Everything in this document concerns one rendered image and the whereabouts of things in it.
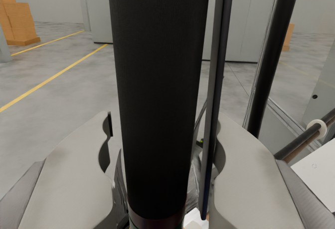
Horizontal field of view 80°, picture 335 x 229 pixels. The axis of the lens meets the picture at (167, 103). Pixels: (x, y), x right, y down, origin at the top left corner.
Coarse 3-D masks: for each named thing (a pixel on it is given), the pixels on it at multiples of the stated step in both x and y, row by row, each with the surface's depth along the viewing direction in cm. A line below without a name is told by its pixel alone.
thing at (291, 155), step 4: (332, 120) 34; (328, 124) 33; (316, 132) 30; (312, 136) 30; (316, 136) 30; (308, 140) 29; (312, 140) 29; (304, 144) 28; (308, 144) 29; (296, 148) 27; (300, 148) 27; (304, 148) 28; (292, 152) 26; (296, 152) 27; (288, 156) 26; (292, 156) 26; (284, 160) 25; (288, 160) 25; (208, 212) 19; (208, 216) 18; (208, 220) 18
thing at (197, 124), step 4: (204, 104) 42; (204, 108) 38; (200, 112) 42; (200, 116) 38; (200, 120) 44; (196, 124) 38; (196, 128) 39; (196, 132) 45; (196, 136) 49; (192, 144) 44; (192, 148) 46; (192, 152) 47; (192, 156) 49
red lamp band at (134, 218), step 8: (128, 208) 11; (184, 208) 11; (136, 216) 10; (176, 216) 10; (136, 224) 11; (144, 224) 10; (152, 224) 10; (160, 224) 10; (168, 224) 10; (176, 224) 11
